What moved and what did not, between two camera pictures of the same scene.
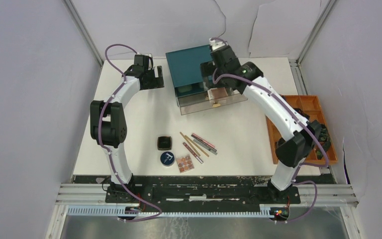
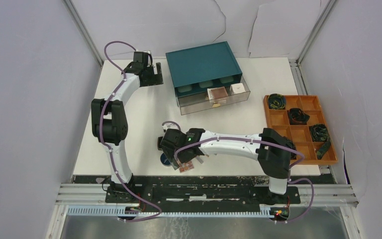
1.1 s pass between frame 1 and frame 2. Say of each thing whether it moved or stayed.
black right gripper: moved
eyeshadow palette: stayed
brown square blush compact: stayed
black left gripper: stayed
